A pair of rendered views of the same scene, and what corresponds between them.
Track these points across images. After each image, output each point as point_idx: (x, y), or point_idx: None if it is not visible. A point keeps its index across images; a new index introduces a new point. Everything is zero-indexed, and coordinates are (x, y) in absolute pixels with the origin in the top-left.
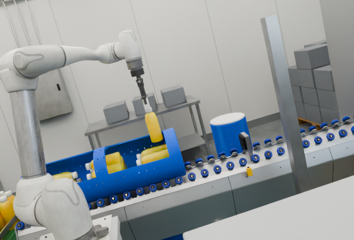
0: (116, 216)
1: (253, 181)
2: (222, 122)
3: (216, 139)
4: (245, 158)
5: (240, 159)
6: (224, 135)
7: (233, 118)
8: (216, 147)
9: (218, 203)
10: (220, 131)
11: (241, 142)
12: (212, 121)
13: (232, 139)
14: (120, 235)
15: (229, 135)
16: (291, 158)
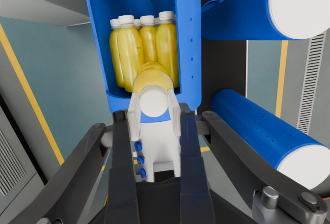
0: None
1: (135, 149)
2: (287, 162)
3: (277, 133)
4: (166, 159)
5: (140, 161)
6: (268, 148)
7: (292, 178)
8: (275, 123)
9: None
10: (277, 149)
11: (165, 176)
12: (315, 150)
13: (259, 152)
14: None
15: (264, 154)
16: (96, 205)
